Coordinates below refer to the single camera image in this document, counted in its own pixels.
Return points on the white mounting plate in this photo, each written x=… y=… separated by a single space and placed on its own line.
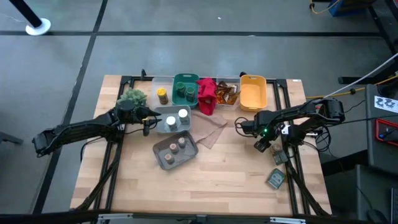
x=286 y=129

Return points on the dark grey plastic bin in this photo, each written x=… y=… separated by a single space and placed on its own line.
x=186 y=154

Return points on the orange plastic bin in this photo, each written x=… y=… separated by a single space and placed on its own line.
x=253 y=93

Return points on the green artificial plant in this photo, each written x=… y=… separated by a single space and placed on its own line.
x=133 y=95

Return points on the dark grey cabinet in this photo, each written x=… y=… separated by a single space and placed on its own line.
x=373 y=193

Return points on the teal plastic bin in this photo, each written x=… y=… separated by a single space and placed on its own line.
x=181 y=103

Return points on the black metal stand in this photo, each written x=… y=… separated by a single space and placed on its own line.
x=382 y=28

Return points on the white printed label card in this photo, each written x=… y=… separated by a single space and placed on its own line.
x=385 y=104

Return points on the light grey plastic bin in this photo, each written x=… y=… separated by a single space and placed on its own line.
x=160 y=127

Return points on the red cloth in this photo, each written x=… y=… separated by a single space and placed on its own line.
x=207 y=96

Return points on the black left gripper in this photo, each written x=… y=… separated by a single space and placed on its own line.
x=133 y=113

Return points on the red framed device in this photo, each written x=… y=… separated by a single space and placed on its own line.
x=377 y=132

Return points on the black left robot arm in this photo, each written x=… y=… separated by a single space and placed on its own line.
x=77 y=129

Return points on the black metal foot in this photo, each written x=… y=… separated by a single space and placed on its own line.
x=11 y=138

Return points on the black equipment cabinet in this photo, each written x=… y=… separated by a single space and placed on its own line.
x=373 y=155

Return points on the green-lid spice jar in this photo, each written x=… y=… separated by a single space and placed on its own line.
x=181 y=89
x=190 y=93

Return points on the green labelled square tin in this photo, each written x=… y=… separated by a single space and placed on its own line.
x=275 y=179

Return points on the clear plastic bin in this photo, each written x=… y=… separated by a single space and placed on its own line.
x=163 y=81
x=228 y=107

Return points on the black crossbar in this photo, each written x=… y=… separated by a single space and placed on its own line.
x=46 y=216

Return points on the black pole white base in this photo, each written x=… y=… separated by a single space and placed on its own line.
x=42 y=28

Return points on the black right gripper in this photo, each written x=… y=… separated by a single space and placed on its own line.
x=258 y=123

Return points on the black frame clamp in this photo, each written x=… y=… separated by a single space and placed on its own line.
x=143 y=74
x=242 y=74

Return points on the silver brown foil packet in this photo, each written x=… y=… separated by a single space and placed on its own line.
x=234 y=90

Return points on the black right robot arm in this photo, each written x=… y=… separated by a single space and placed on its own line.
x=298 y=112

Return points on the silver bracket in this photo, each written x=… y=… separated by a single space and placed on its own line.
x=287 y=220
x=115 y=216

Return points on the blue box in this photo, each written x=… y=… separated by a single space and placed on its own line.
x=348 y=6

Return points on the black metal table frame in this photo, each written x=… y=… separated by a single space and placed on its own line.
x=125 y=79

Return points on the yellow-lid spice jar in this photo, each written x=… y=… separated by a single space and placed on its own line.
x=162 y=95

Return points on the dark square tin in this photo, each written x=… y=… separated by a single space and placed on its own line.
x=282 y=159

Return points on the white-lid spice jar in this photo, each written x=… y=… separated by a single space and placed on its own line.
x=183 y=114
x=171 y=121

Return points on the black computer mouse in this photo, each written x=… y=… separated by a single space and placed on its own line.
x=376 y=215

